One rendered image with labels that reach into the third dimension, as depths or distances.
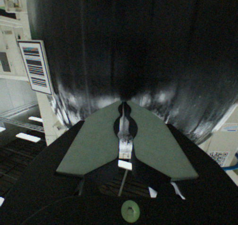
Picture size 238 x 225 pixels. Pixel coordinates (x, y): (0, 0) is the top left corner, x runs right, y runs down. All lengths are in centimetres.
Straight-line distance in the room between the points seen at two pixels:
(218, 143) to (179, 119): 37
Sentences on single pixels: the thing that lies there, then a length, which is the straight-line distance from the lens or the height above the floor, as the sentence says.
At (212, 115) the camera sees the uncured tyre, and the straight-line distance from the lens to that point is 19.
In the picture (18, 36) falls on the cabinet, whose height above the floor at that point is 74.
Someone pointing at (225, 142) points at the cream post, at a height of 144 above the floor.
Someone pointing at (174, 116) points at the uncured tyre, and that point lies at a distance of 17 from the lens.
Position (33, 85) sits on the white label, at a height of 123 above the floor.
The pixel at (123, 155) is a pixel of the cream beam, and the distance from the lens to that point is 82.
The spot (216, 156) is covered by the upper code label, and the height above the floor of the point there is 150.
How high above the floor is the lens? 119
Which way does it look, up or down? 22 degrees up
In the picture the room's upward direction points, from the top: 178 degrees counter-clockwise
